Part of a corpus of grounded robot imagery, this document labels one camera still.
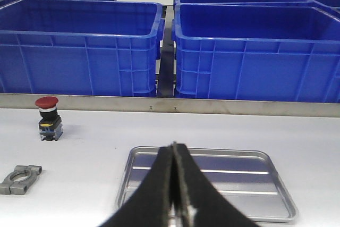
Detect silver metal tray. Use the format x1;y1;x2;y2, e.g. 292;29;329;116
115;146;298;223

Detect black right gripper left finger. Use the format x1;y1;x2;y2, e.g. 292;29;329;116
102;146;173;226

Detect grey metal pipe clamp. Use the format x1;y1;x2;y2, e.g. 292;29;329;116
1;165;43;195

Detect red emergency stop button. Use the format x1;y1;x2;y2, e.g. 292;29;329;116
35;96;63;141

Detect steel table edge rail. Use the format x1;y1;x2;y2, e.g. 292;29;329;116
0;93;340;118

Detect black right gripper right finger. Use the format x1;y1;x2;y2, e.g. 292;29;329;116
173;143;257;226

